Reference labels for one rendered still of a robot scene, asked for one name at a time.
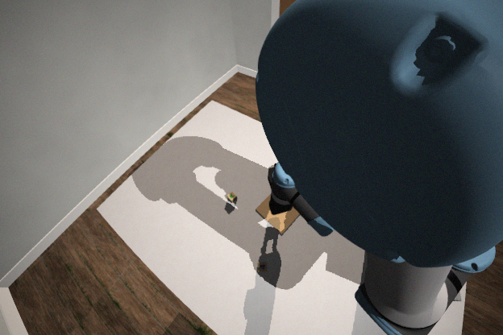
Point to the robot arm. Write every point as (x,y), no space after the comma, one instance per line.
(387,115)

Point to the tan flat mat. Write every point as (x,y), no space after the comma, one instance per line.
(280,221)

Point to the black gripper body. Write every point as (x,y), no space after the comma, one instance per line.
(276,204)

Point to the tan letter block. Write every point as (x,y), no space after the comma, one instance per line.
(262,266)
(232,197)

